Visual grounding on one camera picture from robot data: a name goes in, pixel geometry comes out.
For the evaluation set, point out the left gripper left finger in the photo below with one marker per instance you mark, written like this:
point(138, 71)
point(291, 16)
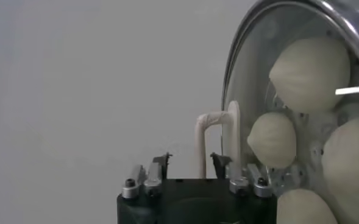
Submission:
point(151, 179)

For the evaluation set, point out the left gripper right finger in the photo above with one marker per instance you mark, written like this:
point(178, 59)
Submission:
point(246, 182)

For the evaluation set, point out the white steamed baozi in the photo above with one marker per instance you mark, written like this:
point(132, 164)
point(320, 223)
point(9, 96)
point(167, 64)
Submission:
point(350, 161)
point(272, 140)
point(310, 73)
point(304, 208)

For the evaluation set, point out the round glass pot lid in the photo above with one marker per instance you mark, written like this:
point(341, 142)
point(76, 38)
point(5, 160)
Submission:
point(202, 143)

